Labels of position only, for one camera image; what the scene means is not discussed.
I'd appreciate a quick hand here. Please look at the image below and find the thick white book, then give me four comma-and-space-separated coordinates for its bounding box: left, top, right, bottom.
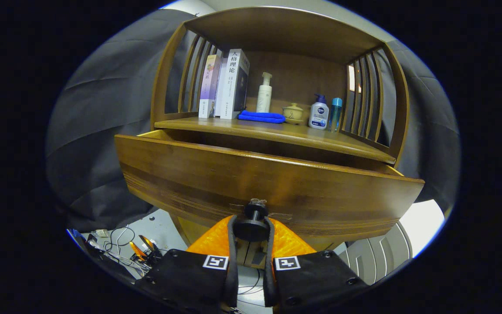
220, 48, 251, 120

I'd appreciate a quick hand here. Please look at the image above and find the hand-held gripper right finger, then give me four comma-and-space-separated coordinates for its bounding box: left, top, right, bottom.
262, 217, 369, 314

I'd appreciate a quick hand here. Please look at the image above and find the thin looped cable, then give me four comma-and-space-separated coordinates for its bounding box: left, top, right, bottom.
86, 225, 151, 273

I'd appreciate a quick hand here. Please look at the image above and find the wooden cabinet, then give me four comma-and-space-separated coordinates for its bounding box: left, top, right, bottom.
114, 5, 426, 269

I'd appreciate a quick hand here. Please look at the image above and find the folded blue cloth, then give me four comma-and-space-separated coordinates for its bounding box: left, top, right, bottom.
237, 110, 286, 124

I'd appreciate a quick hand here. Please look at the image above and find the slim teal bottle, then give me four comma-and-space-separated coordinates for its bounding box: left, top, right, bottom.
329, 97, 343, 133

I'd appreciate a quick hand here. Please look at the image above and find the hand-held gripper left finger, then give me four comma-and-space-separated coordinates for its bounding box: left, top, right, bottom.
134, 215, 239, 314

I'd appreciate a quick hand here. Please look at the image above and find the yellow lidded teacup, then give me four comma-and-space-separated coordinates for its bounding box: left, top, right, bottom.
282, 102, 305, 125

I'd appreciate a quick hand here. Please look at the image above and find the white lotion bottle blue cap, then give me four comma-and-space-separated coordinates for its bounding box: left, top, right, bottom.
308, 94, 330, 130

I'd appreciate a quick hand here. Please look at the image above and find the white pump bottle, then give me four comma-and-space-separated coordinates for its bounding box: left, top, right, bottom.
256, 72, 273, 113

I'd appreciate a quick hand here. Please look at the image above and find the wooden drawer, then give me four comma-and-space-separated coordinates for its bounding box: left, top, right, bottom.
114, 129, 426, 253

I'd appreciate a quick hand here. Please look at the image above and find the thin white book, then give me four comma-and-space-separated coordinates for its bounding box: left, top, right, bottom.
214, 57, 230, 117

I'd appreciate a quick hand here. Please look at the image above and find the purple book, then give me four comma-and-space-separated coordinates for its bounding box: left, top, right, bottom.
198, 54, 222, 119

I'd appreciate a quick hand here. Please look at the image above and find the orange black device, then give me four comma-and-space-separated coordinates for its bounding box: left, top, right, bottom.
129, 235, 163, 264

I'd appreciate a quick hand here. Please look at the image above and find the black drawer knob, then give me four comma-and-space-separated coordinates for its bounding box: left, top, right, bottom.
233, 198, 271, 243

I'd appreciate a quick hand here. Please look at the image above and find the wooden countertop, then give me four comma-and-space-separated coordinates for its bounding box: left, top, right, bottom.
154, 116, 396, 165

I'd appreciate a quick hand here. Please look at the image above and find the white flat panel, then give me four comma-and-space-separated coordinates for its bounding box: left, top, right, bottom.
397, 199, 446, 258

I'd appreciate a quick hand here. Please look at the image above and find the grey ribbed case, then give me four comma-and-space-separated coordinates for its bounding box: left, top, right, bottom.
346, 222, 414, 286

